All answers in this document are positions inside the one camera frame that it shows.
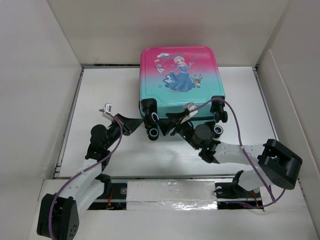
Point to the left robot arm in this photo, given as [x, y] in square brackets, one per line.
[59, 213]

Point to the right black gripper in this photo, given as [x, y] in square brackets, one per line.
[166, 126]

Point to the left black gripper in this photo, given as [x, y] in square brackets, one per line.
[132, 124]

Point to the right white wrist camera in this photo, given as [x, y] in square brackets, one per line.
[190, 110]

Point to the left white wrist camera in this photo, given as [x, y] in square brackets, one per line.
[106, 111]

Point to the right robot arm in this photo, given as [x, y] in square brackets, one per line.
[272, 163]

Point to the pink and teal suitcase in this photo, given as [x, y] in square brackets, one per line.
[173, 76]

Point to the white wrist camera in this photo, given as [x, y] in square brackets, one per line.
[106, 111]
[190, 110]

